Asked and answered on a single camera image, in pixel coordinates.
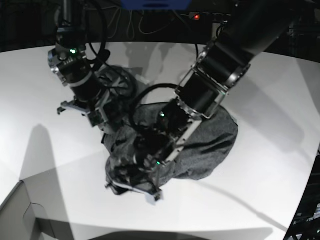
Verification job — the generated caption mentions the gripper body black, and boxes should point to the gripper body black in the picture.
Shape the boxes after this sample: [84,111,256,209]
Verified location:
[57,84,125,118]
[105,154,165,194]

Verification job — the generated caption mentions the dark grey t-shirt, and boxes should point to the dark grey t-shirt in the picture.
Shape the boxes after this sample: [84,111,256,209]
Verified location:
[102,79,238,187]

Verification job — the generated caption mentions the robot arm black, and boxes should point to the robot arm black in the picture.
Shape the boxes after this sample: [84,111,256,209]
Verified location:
[103,0,305,196]
[48,0,126,122]

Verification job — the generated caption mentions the blue box at top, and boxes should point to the blue box at top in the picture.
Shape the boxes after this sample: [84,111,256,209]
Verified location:
[120,0,192,11]

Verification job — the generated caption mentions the black power strip red light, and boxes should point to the black power strip red light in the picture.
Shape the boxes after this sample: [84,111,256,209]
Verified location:
[187,12,231,23]

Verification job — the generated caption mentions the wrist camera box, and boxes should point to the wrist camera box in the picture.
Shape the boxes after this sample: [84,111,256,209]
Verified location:
[87,108,108,128]
[145,190,164,206]

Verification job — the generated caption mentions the grey cable loops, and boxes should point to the grey cable loops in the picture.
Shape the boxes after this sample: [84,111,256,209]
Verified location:
[104,7,176,40]

